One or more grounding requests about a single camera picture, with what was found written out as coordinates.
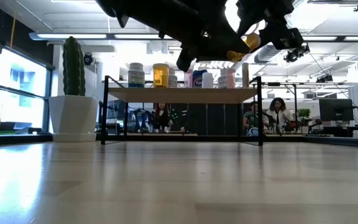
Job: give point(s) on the large amber bottle white cap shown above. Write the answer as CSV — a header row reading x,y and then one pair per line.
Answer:
x,y
160,76

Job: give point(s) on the small salmon vial white cap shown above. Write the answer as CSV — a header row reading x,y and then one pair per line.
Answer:
x,y
230,78

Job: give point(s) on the small plain white bottle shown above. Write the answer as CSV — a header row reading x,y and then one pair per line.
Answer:
x,y
208,81

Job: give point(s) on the background black robot arm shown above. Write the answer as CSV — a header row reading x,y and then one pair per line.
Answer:
x,y
141,119

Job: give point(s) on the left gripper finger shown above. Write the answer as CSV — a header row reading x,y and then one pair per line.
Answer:
x,y
219,45

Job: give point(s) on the small yellow vial white cap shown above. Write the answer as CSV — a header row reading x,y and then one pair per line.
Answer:
x,y
253,40

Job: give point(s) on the green cactus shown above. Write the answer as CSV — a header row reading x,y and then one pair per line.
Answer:
x,y
73,65

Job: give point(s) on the clear jar blue cap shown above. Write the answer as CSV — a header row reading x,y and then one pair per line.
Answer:
x,y
198,80

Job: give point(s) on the black computer monitor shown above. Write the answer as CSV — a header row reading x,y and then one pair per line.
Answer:
x,y
336,109

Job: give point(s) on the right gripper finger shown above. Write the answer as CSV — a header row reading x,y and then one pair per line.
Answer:
x,y
248,15

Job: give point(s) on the white hexagonal plant pot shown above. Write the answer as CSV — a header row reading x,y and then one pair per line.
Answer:
x,y
71,118

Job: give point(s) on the long ceiling light fixture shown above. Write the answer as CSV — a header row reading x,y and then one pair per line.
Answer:
x,y
73,36

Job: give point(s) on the wooden shelf black legs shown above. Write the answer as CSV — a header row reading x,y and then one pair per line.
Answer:
x,y
182,96

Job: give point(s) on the black ceiling camera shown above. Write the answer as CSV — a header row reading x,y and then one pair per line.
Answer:
x,y
295,53
88,59

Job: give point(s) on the small green potted plant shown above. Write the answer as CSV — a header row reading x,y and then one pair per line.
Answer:
x,y
304,113

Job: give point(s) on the large window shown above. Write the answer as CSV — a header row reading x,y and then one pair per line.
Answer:
x,y
20,74

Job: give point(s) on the person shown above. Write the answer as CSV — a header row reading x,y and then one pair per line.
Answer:
x,y
162,119
278,113
250,119

